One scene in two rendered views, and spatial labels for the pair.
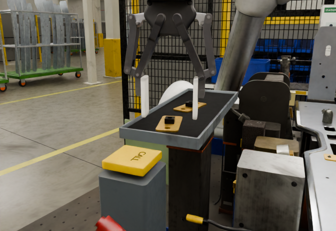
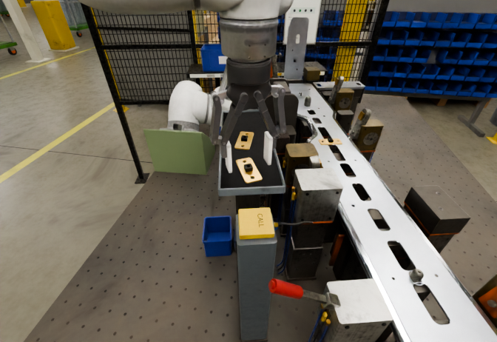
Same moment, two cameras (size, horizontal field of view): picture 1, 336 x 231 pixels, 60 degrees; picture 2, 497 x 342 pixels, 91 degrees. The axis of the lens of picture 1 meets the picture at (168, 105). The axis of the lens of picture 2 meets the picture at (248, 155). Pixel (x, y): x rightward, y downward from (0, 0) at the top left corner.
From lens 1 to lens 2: 0.28 m
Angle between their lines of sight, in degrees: 31
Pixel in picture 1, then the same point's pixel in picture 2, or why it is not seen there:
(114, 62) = (57, 31)
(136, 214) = (268, 257)
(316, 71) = (289, 57)
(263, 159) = (312, 177)
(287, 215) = (330, 208)
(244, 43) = not seen: hidden behind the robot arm
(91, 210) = (144, 217)
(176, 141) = (268, 191)
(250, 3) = not seen: hidden behind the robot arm
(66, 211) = (123, 225)
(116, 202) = (253, 255)
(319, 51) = (291, 39)
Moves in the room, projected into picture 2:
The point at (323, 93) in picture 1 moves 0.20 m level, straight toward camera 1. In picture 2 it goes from (294, 74) to (299, 86)
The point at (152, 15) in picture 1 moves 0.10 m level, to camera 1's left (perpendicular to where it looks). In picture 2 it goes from (236, 95) to (178, 105)
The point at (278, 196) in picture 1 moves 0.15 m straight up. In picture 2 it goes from (327, 200) to (340, 149)
